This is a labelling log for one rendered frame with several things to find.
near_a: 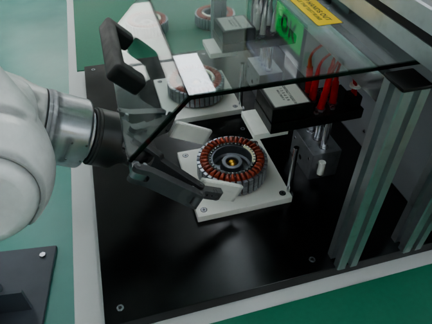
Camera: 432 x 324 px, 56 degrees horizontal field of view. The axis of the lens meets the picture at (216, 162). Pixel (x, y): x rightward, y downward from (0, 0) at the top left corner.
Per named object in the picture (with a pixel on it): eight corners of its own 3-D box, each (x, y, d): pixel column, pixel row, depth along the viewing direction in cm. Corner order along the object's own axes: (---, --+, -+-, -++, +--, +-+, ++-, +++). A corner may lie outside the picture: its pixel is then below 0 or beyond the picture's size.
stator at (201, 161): (210, 206, 61) (209, 189, 58) (188, 159, 69) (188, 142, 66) (278, 188, 64) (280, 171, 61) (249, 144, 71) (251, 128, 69)
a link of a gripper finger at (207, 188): (189, 182, 54) (197, 198, 52) (220, 187, 56) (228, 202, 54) (185, 190, 54) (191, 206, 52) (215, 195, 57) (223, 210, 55)
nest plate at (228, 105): (168, 126, 77) (167, 121, 76) (155, 85, 88) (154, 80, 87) (242, 113, 80) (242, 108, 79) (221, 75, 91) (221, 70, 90)
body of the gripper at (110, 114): (74, 137, 57) (135, 150, 62) (80, 178, 51) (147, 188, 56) (91, 92, 53) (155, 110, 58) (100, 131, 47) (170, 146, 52)
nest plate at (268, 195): (198, 222, 60) (197, 217, 59) (177, 157, 71) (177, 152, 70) (291, 202, 63) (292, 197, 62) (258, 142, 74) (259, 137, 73)
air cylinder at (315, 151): (307, 180, 67) (312, 155, 63) (289, 151, 72) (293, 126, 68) (335, 174, 68) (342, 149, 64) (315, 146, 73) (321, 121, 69)
